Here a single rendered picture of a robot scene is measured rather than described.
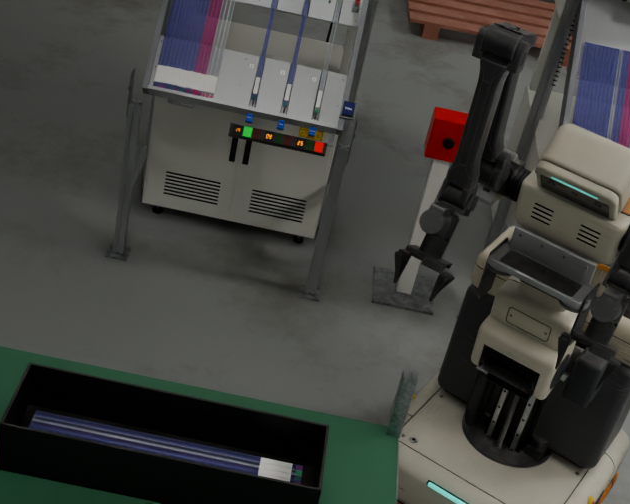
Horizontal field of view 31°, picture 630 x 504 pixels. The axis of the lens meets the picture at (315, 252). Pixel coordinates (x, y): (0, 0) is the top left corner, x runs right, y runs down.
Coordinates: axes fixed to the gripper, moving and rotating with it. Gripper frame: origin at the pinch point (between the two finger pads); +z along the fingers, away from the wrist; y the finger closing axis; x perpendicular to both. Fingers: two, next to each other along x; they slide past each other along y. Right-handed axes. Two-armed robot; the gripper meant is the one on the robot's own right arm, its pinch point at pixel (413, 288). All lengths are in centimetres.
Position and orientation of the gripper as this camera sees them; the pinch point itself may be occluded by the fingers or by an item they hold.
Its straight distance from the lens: 267.4
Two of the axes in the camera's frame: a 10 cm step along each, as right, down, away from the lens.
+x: 4.0, 0.1, 9.1
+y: 8.2, 4.4, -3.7
